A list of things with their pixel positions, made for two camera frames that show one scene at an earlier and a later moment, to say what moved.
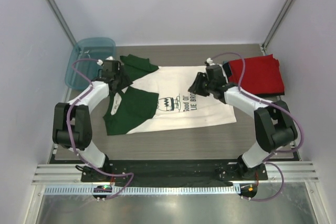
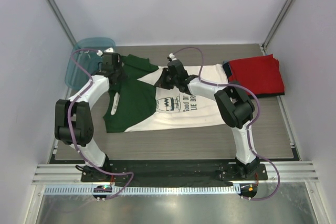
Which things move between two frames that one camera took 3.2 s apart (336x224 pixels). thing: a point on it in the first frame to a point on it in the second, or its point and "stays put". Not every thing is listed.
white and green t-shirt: x=159 y=99 stays put
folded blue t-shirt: x=227 y=69 stays put
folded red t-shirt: x=262 y=74 stays put
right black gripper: x=196 y=88 to x=162 y=84
